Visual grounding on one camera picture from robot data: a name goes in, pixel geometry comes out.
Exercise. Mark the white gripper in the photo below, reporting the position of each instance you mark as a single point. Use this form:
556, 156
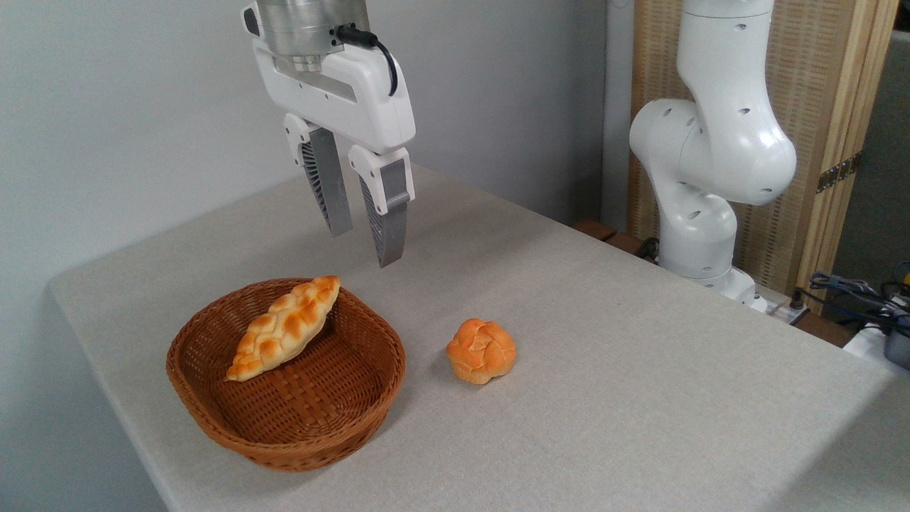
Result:
355, 99

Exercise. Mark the round braided bread bun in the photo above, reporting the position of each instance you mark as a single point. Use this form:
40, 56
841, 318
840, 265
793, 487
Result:
482, 350

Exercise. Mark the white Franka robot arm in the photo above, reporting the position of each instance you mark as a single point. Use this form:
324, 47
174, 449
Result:
718, 142

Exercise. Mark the long braided bread loaf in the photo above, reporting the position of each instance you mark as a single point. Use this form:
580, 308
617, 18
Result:
284, 327

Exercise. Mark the brown woven wicker basket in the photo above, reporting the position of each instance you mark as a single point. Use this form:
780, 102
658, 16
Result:
313, 419

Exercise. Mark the brown wooden block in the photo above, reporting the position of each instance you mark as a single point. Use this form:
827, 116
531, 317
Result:
593, 229

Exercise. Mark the beige tablecloth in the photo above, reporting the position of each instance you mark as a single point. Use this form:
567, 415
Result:
604, 398

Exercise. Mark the dark metal screen hinge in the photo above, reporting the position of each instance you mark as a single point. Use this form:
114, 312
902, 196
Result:
837, 173

